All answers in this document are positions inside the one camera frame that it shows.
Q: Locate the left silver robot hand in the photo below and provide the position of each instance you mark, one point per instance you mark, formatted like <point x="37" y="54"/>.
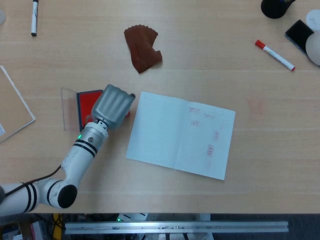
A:
<point x="112" y="107"/>

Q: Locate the red ink pad clear lid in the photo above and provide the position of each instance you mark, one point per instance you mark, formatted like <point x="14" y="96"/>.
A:
<point x="86" y="102"/>

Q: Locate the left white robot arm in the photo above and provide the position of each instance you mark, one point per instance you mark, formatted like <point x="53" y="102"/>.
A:
<point x="80" y="155"/>

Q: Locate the open lined white notebook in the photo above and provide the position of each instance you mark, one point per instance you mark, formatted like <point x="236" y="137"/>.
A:
<point x="160" y="130"/>

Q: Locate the brown crumpled cloth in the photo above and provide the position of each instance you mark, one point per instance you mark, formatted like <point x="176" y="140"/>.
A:
<point x="142" y="50"/>

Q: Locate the white device with green light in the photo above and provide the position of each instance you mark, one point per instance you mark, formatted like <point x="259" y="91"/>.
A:
<point x="130" y="217"/>

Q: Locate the black cap whiteboard marker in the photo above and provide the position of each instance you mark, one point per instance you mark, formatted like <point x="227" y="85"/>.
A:
<point x="34" y="20"/>

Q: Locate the red cap whiteboard marker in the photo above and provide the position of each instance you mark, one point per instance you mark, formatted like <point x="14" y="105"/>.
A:
<point x="275" y="55"/>

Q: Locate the black mesh pen holder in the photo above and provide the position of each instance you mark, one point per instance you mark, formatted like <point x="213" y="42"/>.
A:
<point x="275" y="8"/>

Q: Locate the black smartphone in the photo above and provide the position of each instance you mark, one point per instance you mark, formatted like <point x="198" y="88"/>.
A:
<point x="297" y="32"/>

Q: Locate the beige upturned bowl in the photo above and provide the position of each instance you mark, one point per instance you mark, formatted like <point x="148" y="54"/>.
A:
<point x="314" y="48"/>

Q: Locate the white round lid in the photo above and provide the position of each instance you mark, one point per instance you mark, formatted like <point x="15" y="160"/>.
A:
<point x="313" y="18"/>

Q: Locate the aluminium rail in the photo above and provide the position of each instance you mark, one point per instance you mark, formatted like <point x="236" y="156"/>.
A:
<point x="175" y="227"/>

